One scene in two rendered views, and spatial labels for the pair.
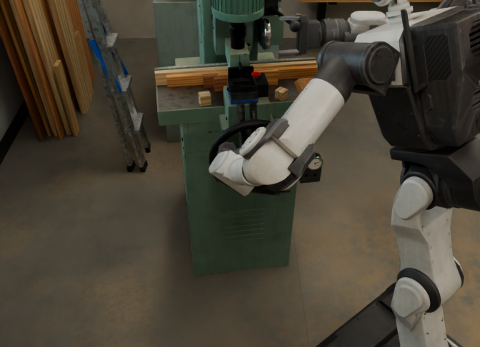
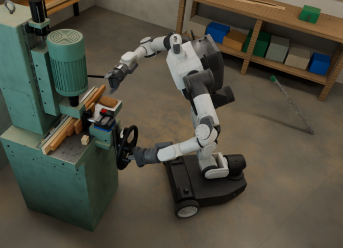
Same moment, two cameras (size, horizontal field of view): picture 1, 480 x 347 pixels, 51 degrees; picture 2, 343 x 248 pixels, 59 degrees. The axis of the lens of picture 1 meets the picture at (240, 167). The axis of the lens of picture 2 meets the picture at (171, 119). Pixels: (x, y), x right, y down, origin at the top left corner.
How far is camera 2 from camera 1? 1.26 m
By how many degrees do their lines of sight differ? 51
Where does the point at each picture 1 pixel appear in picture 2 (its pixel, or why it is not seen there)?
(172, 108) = (77, 156)
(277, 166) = (215, 132)
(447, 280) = not seen: hidden behind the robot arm
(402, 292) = (206, 148)
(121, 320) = not seen: outside the picture
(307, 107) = (210, 106)
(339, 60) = (201, 83)
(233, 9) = (81, 87)
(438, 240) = not seen: hidden behind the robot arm
